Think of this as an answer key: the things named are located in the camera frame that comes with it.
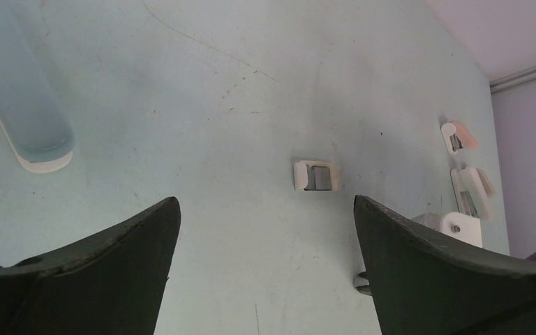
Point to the beige stapler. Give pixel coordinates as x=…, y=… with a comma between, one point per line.
x=486, y=183

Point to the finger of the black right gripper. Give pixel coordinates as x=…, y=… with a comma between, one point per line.
x=362, y=284

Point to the white stapler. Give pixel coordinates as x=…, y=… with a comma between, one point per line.
x=470, y=197

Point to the white staple tray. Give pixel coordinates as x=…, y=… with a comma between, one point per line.
x=312, y=176

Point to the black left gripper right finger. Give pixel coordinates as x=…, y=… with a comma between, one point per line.
x=425, y=282

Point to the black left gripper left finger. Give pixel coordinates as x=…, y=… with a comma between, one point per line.
x=111, y=282

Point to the pink stapler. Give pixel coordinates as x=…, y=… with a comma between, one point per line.
x=456, y=136

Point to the light blue stapler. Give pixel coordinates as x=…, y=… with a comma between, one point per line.
x=31, y=115

